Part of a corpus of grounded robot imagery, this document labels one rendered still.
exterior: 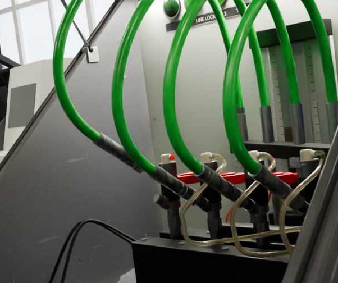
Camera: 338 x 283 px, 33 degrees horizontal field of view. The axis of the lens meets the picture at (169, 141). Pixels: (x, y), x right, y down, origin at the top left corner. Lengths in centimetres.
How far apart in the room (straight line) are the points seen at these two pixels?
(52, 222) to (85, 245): 9
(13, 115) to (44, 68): 46
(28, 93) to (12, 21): 345
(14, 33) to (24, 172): 620
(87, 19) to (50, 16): 59
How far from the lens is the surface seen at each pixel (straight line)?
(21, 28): 712
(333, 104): 77
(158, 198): 84
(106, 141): 77
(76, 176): 114
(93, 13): 627
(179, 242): 83
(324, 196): 57
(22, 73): 403
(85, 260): 116
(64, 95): 74
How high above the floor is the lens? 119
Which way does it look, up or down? 4 degrees down
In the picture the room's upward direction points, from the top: 7 degrees counter-clockwise
